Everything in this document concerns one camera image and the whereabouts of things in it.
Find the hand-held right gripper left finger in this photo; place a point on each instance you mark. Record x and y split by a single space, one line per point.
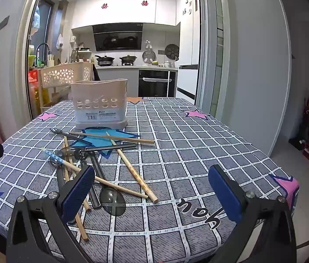
79 194

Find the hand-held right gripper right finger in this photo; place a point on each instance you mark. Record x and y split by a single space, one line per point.
224 194

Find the blue patterned wooden chopstick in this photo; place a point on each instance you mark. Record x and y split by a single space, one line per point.
56 156

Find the black chopstick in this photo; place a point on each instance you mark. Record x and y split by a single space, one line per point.
68 138
69 135

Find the beige plastic utensil holder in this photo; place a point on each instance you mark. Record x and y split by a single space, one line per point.
99 93

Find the grey checkered star tablecloth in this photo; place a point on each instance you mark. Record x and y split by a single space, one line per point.
187 153

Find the cream perforated basket cart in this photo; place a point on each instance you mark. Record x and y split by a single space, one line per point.
58 75

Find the black cloth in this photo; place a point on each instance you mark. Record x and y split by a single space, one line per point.
95 74

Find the black kitchen faucet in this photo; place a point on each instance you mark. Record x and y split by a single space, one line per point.
43 44

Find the black built-in oven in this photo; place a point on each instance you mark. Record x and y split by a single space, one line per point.
154 86

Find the white hanging plastic bag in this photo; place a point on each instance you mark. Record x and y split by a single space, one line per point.
59 42

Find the black wok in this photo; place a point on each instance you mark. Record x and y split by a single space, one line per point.
104 59

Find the dark cooking pot with lid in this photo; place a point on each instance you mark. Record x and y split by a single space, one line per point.
128 59

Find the black round steamer rack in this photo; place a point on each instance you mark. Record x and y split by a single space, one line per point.
171 52

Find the grey round plate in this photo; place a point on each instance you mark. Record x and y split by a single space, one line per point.
147 56

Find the black range hood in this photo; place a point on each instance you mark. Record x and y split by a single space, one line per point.
116 38

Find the red paper cabinet decoration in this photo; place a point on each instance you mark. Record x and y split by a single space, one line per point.
104 6
145 3

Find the white upper kitchen cabinets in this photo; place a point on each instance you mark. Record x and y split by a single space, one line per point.
127 8

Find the dark wall switch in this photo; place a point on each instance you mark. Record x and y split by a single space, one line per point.
3 23

